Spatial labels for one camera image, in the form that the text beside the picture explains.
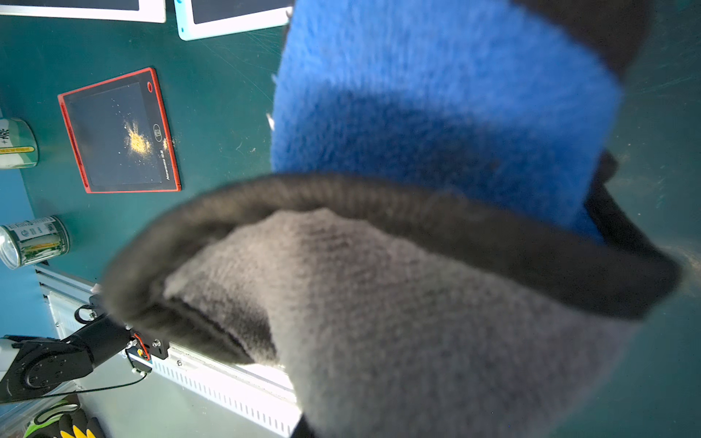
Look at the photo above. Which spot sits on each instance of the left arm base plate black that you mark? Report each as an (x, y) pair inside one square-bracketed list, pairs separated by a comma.
[(148, 345)]

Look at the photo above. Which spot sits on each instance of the silver can lying down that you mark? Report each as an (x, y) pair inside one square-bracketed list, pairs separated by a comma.
[(30, 242)]

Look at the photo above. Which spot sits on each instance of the aluminium mounting rail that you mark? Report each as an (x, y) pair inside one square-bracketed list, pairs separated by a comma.
[(263, 395)]

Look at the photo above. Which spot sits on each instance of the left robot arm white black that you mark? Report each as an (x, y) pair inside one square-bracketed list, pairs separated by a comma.
[(31, 367)]

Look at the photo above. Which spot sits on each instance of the grey blue wiping cloth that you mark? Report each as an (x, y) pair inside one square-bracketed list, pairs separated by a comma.
[(435, 253)]

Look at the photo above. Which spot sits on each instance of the red framed drawing tablet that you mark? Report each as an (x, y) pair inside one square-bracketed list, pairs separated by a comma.
[(119, 134)]

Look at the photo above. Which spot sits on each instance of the white framed drawing tablet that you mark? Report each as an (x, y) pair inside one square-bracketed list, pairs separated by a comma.
[(145, 11)]

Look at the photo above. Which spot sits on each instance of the black yellow object on floor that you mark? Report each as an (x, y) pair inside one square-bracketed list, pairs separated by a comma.
[(64, 420)]

